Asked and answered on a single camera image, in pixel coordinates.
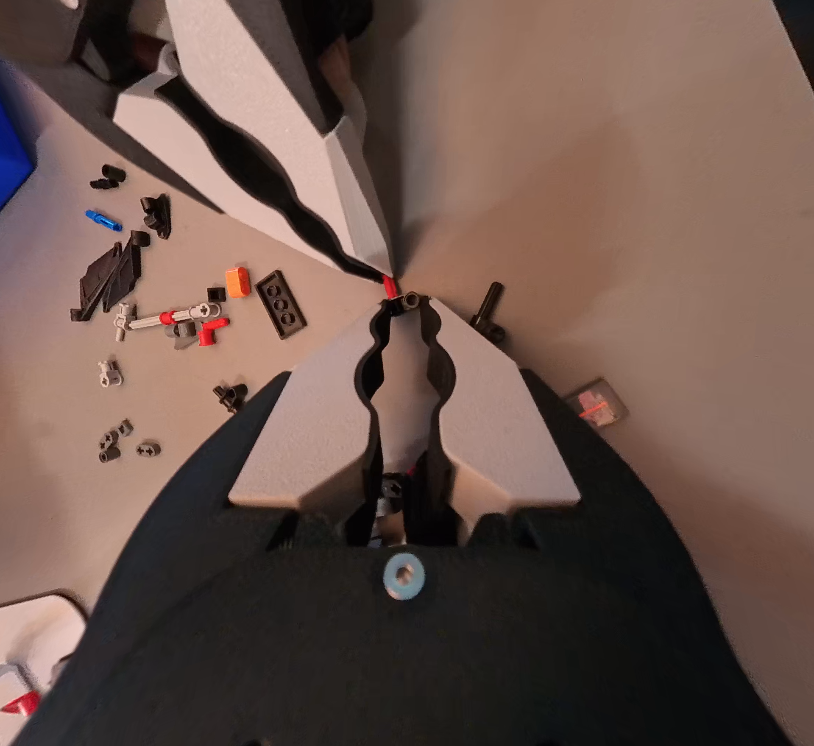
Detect black lego panel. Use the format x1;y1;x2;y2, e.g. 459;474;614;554
102;231;151;314

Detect person's right hand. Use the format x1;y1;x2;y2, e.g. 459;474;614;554
317;36;368;123

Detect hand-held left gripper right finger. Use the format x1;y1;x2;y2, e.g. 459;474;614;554
407;297;581;547

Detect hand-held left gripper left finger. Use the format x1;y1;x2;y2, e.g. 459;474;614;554
228;301;390;547

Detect dark lego tile red stripe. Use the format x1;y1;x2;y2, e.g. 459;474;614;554
563;377;630;435

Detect person's blue jeans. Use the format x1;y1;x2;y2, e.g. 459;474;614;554
766;0;814;88

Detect scattered lego pieces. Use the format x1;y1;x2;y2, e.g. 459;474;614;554
69;164;233;391

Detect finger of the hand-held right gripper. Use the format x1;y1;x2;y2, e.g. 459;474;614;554
113;75;386;286
165;0;395;279

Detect black connector with axle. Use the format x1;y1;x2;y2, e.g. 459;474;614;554
469;282;507;344

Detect black lego plate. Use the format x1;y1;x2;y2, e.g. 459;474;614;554
254;270;308;341

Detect blue storage bin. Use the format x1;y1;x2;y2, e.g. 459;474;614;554
0;62;36;209

